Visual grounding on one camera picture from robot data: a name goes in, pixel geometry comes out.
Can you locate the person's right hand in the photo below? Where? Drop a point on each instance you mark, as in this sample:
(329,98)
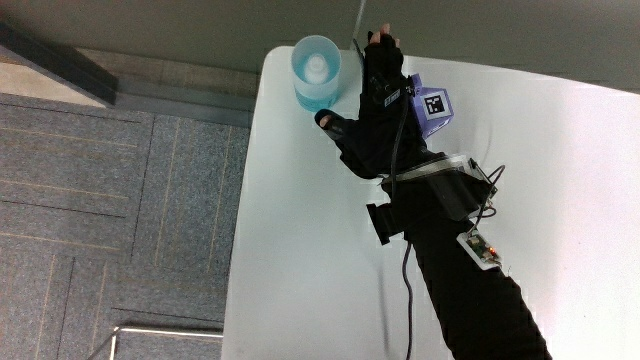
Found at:
(380,125)

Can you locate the blue cleaning spray bottle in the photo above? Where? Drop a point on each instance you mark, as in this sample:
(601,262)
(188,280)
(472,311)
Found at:
(316,75)

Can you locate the person's right forearm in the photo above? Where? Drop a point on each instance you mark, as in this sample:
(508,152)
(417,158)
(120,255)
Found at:
(465,280)

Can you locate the metal chair frame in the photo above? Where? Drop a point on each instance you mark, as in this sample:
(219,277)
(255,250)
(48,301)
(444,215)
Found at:
(150,337)

